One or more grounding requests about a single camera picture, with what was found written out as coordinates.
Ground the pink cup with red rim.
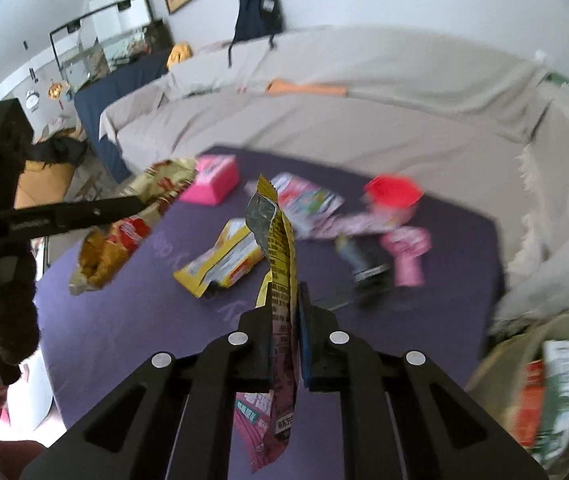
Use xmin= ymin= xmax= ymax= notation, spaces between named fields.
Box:
xmin=364 ymin=174 xmax=425 ymax=224

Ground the white fringed throw blanket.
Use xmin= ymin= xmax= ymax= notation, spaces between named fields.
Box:
xmin=492 ymin=82 xmax=569 ymax=333

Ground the beige covered sofa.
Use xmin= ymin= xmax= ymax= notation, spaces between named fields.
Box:
xmin=106 ymin=27 xmax=545 ymax=260

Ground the green white snack wrapper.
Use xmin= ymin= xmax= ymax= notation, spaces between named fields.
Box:
xmin=531 ymin=340 xmax=569 ymax=469

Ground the orange strip on sofa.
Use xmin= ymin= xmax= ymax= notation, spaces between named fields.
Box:
xmin=265 ymin=79 xmax=349 ymax=98

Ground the round trash bin with bag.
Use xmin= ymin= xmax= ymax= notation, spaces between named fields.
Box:
xmin=467 ymin=313 xmax=569 ymax=479

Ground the glass display cabinet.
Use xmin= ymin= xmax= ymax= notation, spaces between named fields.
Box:
xmin=49 ymin=0 xmax=173 ymax=94

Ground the green box on sofa arm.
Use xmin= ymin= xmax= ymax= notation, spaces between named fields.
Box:
xmin=547 ymin=72 xmax=569 ymax=93

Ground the red snack wrapper in bin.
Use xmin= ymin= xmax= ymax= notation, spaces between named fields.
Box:
xmin=511 ymin=360 xmax=545 ymax=448

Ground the yellow snack box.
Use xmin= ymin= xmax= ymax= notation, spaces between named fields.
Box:
xmin=173 ymin=219 xmax=264 ymax=298

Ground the black torn wrapper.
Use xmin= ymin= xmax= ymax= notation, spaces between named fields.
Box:
xmin=321 ymin=235 xmax=393 ymax=311

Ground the yellow pink chips wrapper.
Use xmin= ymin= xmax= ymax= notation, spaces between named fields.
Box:
xmin=234 ymin=177 xmax=298 ymax=474

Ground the dark blue backpack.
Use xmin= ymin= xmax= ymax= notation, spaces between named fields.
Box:
xmin=227 ymin=0 xmax=285 ymax=67

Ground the cartoon noodle snack bag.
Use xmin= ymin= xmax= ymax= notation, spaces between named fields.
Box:
xmin=68 ymin=158 xmax=196 ymax=296

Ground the yellow plush toy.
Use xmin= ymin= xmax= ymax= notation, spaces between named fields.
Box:
xmin=166 ymin=42 xmax=193 ymax=70

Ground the colourful flat wrapper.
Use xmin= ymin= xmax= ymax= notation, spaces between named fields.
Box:
xmin=245 ymin=172 xmax=413 ymax=240

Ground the dark blue bench cushion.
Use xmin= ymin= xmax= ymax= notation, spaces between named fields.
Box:
xmin=74 ymin=48 xmax=170 ymax=184

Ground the pink bear candy wrapper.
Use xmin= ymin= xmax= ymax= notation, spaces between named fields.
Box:
xmin=380 ymin=226 xmax=431 ymax=287

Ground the pink box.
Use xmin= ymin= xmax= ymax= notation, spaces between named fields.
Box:
xmin=179 ymin=154 xmax=240 ymax=206

